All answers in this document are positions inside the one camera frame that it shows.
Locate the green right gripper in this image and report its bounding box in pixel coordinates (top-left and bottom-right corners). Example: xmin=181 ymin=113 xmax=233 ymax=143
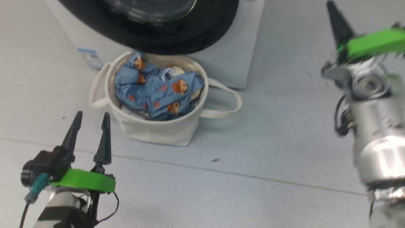
xmin=326 ymin=1 xmax=405 ymax=63

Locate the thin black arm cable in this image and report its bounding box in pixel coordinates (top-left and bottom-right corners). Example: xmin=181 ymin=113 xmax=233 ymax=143
xmin=334 ymin=94 xmax=352 ymax=137
xmin=76 ymin=192 xmax=120 ymax=223

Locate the teal left camera cable plug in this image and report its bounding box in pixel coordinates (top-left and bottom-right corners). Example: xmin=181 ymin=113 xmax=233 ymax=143
xmin=20 ymin=173 xmax=51 ymax=228

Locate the blue energy label sticker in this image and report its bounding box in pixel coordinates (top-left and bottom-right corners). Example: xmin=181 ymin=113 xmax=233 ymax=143
xmin=77 ymin=47 xmax=104 ymax=70

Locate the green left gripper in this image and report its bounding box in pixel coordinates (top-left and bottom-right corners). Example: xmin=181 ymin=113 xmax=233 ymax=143
xmin=49 ymin=111 xmax=116 ymax=193

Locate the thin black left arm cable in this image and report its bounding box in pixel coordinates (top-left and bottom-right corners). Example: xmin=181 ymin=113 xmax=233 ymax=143
xmin=76 ymin=192 xmax=120 ymax=223

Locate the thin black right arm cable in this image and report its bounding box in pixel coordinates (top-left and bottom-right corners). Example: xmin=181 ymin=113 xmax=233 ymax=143
xmin=334 ymin=94 xmax=352 ymax=137

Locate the blue bear print garment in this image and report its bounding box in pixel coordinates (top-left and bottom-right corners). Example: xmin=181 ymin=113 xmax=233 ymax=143
xmin=114 ymin=52 xmax=205 ymax=121

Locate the white front-load washing machine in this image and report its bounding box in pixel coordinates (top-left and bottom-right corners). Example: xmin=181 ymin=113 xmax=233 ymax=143
xmin=44 ymin=0 xmax=265 ymax=90

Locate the black round glass washer door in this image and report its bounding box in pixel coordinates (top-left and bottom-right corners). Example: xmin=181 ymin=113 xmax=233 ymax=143
xmin=58 ymin=0 xmax=240 ymax=55

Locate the cream canvas laundry basket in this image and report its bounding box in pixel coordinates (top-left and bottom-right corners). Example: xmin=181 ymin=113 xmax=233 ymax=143
xmin=90 ymin=51 xmax=243 ymax=147

